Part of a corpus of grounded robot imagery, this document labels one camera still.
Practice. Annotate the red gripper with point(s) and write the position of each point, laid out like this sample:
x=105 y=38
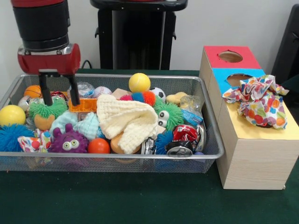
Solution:
x=51 y=61

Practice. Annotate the polka dot cloth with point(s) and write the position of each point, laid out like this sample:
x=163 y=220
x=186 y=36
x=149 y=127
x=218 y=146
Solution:
x=32 y=143
x=254 y=87
x=264 y=114

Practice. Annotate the blue spiky ball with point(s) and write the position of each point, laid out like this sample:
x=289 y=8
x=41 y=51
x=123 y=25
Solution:
x=11 y=138
x=162 y=142

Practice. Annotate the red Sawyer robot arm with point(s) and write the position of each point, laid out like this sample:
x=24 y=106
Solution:
x=42 y=21

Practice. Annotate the shallow silver mesh bin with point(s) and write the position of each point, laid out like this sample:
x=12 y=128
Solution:
x=70 y=161

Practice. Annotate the wooden three-hole box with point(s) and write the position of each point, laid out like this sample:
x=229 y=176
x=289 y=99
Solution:
x=257 y=163

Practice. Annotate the green spiky toy with eyes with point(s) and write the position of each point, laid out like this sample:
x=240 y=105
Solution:
x=171 y=112
x=59 y=108

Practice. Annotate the orange toy basketball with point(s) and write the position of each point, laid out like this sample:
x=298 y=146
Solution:
x=32 y=91

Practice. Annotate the small baseball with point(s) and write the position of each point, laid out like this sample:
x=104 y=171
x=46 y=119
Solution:
x=101 y=91

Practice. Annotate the purple spiky monster toy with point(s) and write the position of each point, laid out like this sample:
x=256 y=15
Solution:
x=67 y=142

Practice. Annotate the yellow ball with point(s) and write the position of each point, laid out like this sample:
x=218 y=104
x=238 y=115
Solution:
x=139 y=82
x=12 y=115

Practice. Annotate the small orange-red ball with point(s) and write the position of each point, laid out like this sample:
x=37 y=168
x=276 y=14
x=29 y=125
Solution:
x=98 y=145

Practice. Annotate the cream knitted cloth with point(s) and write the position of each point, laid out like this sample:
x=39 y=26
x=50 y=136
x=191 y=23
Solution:
x=126 y=119

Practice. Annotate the small soccer ball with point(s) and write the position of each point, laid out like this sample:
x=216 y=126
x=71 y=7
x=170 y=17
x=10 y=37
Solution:
x=158 y=93

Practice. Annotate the dark green tablecloth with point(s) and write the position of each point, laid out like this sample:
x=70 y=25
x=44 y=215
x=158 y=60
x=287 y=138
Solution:
x=292 y=86
x=116 y=200

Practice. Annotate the black metal stand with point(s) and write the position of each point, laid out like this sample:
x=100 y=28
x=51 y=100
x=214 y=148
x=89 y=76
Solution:
x=289 y=46

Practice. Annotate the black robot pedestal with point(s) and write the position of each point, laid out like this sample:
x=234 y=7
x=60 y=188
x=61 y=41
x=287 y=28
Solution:
x=137 y=35

